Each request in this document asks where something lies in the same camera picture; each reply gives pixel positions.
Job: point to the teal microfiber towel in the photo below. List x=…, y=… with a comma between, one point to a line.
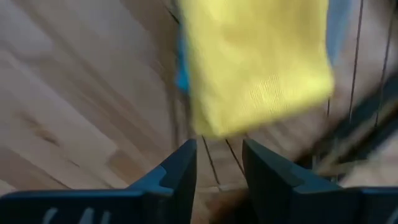
x=183, y=77

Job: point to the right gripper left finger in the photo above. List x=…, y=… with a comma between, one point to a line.
x=140, y=205

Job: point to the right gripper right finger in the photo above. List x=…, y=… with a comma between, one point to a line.
x=295, y=202

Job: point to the yellow microfiber towel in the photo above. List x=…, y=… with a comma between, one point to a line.
x=255, y=68

